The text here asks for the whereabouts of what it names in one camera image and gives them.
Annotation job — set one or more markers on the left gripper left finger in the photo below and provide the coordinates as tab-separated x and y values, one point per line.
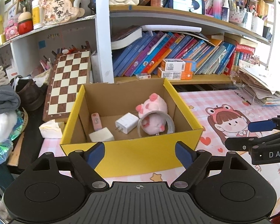
84	164

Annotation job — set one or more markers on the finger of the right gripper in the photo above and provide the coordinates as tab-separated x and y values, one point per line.
265	125
246	143

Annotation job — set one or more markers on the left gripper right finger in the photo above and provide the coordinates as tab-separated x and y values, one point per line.
195	164

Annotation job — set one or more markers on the white foam cube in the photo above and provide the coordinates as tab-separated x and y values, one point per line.
102	135

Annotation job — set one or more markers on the clear tape roll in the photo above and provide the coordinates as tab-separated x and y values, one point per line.
170	123

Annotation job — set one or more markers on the pink rectangular eraser case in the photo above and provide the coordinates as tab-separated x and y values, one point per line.
96	122

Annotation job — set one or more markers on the pink plush pig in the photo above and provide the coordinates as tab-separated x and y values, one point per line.
154	102

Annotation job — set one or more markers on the white power adapter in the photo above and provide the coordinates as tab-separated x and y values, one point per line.
127	123

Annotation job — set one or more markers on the pink cartoon desk mat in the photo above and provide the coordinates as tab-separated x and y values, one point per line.
221	113

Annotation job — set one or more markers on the stack of papers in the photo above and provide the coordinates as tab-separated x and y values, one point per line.
262	85

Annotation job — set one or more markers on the black pen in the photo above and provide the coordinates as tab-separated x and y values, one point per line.
245	101

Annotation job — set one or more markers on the crumpled white tissue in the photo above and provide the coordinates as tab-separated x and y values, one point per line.
52	129

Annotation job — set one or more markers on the yellow cardboard box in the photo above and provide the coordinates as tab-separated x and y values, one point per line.
134	153

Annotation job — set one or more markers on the brown leather shoe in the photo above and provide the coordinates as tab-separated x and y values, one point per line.
31	95

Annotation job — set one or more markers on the lower orange white box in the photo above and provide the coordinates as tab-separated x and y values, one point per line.
175	75

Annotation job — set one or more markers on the orange white box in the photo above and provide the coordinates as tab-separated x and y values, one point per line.
178	65
175	75

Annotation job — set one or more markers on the wooden chessboard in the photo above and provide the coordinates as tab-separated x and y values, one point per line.
69	72

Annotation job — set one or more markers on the upper orange white box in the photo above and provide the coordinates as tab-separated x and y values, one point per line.
178	65

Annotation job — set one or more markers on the small red white box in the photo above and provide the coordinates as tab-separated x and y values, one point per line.
143	76

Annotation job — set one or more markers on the grey folded cloth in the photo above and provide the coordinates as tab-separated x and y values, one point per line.
9	99

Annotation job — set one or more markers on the framed anime picture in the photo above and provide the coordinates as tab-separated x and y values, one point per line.
193	6

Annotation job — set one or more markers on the red round doll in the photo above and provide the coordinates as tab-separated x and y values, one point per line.
25	23

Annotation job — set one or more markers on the rabbit greeting ornament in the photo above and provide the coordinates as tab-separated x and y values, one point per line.
61	11

